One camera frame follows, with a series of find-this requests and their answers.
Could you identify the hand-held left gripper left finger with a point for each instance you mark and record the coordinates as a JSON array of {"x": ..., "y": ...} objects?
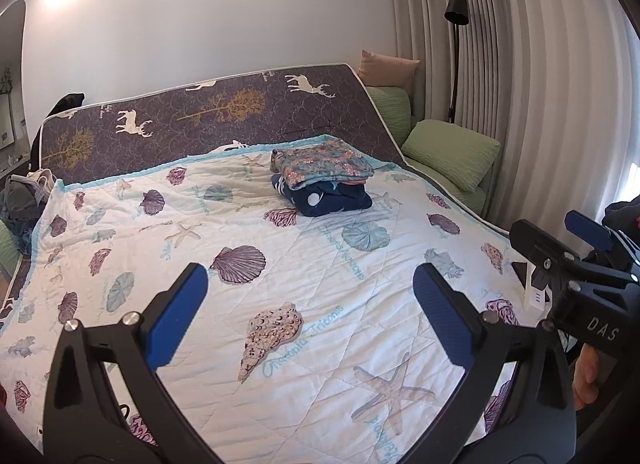
[{"x": 175, "y": 324}]

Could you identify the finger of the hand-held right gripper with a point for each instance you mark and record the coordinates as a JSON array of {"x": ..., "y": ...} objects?
[
  {"x": 587, "y": 231},
  {"x": 545, "y": 251}
]

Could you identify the seashell printed blanket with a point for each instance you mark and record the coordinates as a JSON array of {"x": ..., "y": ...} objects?
[{"x": 310, "y": 269}]

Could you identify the green bedding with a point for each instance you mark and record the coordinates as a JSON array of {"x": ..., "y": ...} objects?
[{"x": 470, "y": 199}]

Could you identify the pile of clothes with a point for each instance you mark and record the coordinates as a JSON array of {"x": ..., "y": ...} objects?
[{"x": 22, "y": 199}]

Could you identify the black object behind mattress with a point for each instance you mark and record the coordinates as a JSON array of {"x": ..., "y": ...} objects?
[{"x": 65, "y": 103}]

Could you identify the beige curtain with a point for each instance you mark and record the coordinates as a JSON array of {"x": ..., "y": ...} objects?
[{"x": 550, "y": 68}]

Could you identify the green pillow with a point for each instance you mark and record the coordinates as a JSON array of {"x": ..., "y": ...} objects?
[
  {"x": 450, "y": 153},
  {"x": 392, "y": 111}
]

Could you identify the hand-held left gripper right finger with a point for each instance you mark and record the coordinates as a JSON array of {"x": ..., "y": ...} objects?
[{"x": 445, "y": 319}]

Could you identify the arched wall mirror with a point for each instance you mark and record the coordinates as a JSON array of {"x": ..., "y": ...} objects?
[{"x": 12, "y": 83}]

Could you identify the deer printed mattress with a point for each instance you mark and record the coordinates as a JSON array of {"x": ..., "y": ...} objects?
[{"x": 200, "y": 108}]

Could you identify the dark cloth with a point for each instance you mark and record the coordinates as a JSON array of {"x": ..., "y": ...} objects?
[{"x": 622, "y": 214}]

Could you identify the black floor lamp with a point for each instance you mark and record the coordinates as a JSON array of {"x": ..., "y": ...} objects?
[{"x": 456, "y": 11}]

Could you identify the navy folded cloth white dots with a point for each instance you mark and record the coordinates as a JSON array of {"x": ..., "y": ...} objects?
[{"x": 325, "y": 201}]

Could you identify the green cushion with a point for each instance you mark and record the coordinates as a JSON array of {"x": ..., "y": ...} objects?
[{"x": 10, "y": 249}]

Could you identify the person's right hand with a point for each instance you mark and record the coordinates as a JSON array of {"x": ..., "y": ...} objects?
[{"x": 586, "y": 374}]

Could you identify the pink folded cloth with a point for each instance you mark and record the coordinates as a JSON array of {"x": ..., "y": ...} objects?
[{"x": 352, "y": 183}]

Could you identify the floral long-sleeved shirt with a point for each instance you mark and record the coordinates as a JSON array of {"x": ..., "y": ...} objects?
[{"x": 325, "y": 163}]

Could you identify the beige pillow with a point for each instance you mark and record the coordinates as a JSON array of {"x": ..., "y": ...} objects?
[{"x": 387, "y": 68}]

